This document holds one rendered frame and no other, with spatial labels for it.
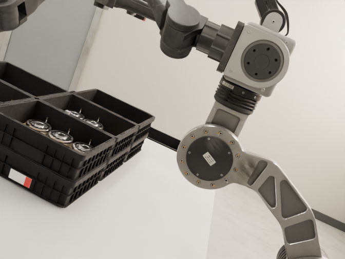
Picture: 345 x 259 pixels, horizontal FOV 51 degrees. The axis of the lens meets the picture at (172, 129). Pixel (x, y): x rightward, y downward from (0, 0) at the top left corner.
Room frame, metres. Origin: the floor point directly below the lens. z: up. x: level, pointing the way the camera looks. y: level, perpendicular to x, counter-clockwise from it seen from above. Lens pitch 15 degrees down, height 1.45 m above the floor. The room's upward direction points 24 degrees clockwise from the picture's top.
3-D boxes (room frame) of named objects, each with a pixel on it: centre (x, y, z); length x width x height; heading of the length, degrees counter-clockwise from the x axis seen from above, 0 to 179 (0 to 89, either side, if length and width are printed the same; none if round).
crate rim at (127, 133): (1.60, 0.37, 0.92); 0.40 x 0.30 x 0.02; 82
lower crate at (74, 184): (1.31, 0.42, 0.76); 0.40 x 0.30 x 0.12; 82
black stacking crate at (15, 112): (1.31, 0.42, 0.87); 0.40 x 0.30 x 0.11; 82
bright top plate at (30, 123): (1.39, 0.51, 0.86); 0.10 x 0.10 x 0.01
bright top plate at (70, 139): (1.38, 0.41, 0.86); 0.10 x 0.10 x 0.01
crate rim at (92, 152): (1.31, 0.42, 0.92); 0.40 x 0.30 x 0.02; 82
